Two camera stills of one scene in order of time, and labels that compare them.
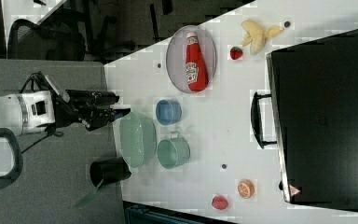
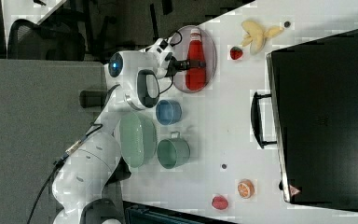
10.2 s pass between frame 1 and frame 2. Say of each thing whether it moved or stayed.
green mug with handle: stayed
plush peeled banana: stayed
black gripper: moved
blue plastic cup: stayed
